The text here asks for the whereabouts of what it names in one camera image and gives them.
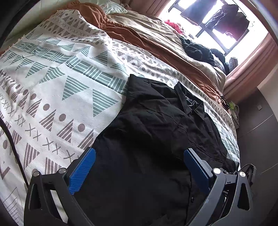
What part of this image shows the pile of black clothes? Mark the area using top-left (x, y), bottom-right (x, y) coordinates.
top-left (180, 36), bottom-right (229, 75)

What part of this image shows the black button shirt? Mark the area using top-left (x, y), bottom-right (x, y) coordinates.
top-left (74, 74), bottom-right (240, 226)

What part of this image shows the grey cushion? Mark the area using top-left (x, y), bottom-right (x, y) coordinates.
top-left (228, 57), bottom-right (239, 70)

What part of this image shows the black cable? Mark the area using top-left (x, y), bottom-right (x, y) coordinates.
top-left (0, 118), bottom-right (30, 187)

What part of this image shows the white cable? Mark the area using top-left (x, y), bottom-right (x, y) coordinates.
top-left (231, 109), bottom-right (240, 128)

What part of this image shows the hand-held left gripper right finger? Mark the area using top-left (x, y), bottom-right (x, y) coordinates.
top-left (183, 148), bottom-right (254, 226)

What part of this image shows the geometric patterned white blanket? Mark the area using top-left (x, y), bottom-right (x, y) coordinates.
top-left (0, 10), bottom-right (240, 226)

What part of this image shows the rust orange duvet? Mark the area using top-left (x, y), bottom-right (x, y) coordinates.
top-left (65, 1), bottom-right (226, 107)

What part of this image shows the pink curtain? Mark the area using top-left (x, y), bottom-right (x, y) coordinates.
top-left (224, 33), bottom-right (278, 105)

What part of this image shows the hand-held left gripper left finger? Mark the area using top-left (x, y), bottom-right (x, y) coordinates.
top-left (24, 147), bottom-right (96, 226)

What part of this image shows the small black item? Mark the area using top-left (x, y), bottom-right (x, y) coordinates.
top-left (219, 94), bottom-right (231, 109)

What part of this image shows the pale green pillow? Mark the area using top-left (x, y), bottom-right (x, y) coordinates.
top-left (96, 0), bottom-right (128, 14)

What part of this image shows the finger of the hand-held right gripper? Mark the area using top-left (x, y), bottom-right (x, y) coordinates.
top-left (240, 164), bottom-right (257, 192)

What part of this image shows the hanging dark garment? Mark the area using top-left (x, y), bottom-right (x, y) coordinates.
top-left (180, 0), bottom-right (215, 24)
top-left (206, 3), bottom-right (250, 42)

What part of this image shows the beige duvet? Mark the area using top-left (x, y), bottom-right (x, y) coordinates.
top-left (106, 13), bottom-right (226, 87)

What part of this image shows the red cloth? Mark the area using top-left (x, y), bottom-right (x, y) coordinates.
top-left (164, 19), bottom-right (184, 34)

